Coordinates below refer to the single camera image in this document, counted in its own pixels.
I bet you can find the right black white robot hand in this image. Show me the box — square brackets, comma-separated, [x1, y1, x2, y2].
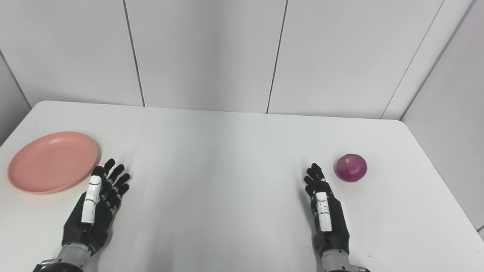
[304, 163, 350, 257]

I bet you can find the purple red onion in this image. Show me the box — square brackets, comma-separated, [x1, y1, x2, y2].
[334, 153, 368, 182]

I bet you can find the pink round plate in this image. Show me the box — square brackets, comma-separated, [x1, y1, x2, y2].
[8, 131, 101, 195]

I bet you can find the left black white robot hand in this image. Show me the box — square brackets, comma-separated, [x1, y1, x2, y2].
[62, 158, 131, 255]

